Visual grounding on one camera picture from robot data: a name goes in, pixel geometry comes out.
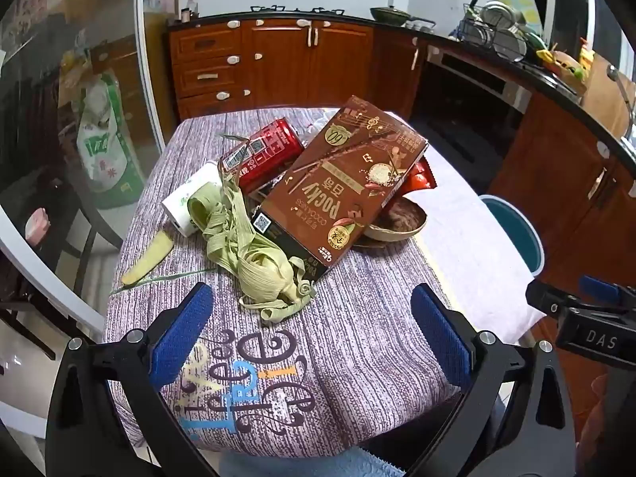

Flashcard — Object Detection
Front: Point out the red soda can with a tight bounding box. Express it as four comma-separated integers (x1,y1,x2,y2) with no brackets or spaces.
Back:
219,118,305,196

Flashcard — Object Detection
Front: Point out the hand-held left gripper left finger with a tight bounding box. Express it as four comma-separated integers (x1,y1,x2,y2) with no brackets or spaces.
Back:
46,281,219,477

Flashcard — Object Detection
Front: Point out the grey printed tablecloth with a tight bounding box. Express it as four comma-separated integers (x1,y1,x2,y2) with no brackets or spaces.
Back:
102,108,465,458

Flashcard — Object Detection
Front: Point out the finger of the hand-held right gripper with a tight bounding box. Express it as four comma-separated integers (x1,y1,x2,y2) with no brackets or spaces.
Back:
579,275,636,305
525,279,582,320

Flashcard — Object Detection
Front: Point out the green white sack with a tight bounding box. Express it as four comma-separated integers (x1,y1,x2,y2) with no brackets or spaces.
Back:
74,74,146,209

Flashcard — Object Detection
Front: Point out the white framed glass door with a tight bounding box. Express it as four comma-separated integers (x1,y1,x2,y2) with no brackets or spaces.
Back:
0,0,167,339

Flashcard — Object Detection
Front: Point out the brown snack box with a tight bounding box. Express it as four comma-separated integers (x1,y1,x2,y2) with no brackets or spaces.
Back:
251,95,429,279

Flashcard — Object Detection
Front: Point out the dark chair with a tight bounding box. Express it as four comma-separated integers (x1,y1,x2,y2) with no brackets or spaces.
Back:
30,169,125,299

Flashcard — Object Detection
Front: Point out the wooden cabinet with drawers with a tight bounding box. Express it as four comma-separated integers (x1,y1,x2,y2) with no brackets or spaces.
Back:
166,17,428,121

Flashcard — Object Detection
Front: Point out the black gas stove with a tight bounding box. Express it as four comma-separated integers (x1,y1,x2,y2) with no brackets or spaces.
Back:
250,5,347,16

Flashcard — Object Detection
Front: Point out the yellow green plastic item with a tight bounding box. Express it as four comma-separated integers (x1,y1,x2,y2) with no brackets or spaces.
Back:
535,45,587,83

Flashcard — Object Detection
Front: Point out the red plastic bag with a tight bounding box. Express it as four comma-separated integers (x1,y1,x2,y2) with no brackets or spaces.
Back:
400,156,438,197

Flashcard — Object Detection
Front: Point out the wooden cabinet with doors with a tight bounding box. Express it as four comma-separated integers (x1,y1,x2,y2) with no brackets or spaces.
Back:
477,92,636,284

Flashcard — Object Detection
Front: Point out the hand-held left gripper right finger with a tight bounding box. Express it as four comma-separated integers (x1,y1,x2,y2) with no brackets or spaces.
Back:
407,283,580,477

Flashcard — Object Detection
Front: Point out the brown coconut shell bowl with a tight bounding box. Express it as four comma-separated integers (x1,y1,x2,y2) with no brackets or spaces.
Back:
364,198,428,244

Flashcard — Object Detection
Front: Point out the light blue fleece cloth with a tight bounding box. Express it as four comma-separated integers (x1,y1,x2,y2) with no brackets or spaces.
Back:
219,447,405,477

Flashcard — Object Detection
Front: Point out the person's right hand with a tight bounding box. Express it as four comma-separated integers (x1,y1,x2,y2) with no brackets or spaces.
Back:
575,372,617,465

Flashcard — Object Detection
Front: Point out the dark wok pan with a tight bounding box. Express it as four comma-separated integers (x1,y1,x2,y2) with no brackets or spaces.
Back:
370,6,413,25

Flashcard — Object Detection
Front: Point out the pale green corn husk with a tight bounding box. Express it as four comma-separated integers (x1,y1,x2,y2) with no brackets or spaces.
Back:
188,161,319,323

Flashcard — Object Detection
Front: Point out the blue plastic trash bin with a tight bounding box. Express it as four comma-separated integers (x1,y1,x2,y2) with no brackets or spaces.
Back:
479,195,546,276

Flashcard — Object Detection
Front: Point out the metal dish rack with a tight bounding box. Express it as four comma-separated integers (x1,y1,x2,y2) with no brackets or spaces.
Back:
456,0,536,64

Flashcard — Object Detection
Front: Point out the wooden board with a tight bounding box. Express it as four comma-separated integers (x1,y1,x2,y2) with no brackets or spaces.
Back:
581,52,636,135

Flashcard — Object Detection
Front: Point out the black built-in appliance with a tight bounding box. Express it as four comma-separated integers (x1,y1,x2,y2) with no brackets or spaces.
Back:
410,42,532,170

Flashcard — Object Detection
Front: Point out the white paper roll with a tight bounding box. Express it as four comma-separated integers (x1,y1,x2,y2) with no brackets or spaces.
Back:
161,160,222,238

